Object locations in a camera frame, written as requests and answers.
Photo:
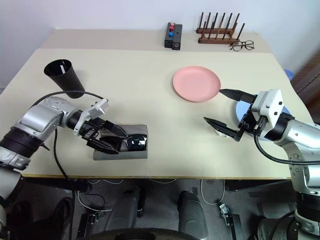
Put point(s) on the brown wooden peg rack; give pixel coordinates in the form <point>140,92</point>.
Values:
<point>217,40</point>

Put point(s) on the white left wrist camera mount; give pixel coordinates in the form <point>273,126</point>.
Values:
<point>92,108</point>

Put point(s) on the crumpled white paper ball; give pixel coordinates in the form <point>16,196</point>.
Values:
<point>222,134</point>

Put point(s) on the pink round plate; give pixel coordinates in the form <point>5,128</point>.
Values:
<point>195,82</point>

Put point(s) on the black button box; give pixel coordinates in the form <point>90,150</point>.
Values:
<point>176,37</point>

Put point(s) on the black metal clamp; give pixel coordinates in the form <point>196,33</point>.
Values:
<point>87,223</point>
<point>231,221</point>

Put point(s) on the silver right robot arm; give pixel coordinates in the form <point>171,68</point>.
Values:
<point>302,135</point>

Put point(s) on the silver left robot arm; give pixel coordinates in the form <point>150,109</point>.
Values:
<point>37,120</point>

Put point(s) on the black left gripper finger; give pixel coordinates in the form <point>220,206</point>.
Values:
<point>102,147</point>
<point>116,130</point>

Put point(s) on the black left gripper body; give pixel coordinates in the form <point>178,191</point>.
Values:
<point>93,128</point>

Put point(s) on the brown thin-framed eyeglasses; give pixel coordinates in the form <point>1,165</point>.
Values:
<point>241,44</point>

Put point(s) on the dark grey rounded shape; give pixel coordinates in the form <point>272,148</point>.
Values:
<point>127,207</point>
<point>192,215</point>

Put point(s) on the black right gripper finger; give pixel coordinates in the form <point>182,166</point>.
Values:
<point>225,128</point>
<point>237,95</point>

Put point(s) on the blue round container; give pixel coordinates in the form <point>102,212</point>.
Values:
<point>289,74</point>

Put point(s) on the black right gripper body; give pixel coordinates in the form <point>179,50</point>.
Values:
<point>252,123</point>

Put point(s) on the black sunglasses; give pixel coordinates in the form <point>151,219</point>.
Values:
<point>136,142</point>

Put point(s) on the black plastic cup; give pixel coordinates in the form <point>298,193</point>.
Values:
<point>67,80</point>

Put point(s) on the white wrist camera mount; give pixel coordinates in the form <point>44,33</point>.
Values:
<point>92,108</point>
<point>270,105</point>

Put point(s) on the blue button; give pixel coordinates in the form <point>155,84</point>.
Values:
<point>171,34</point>

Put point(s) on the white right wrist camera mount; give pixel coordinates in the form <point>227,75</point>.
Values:
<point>270,105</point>

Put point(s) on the blue round plate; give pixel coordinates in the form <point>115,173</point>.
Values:
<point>241,111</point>

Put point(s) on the grey felt glasses tray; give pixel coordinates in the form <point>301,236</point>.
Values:
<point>135,155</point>

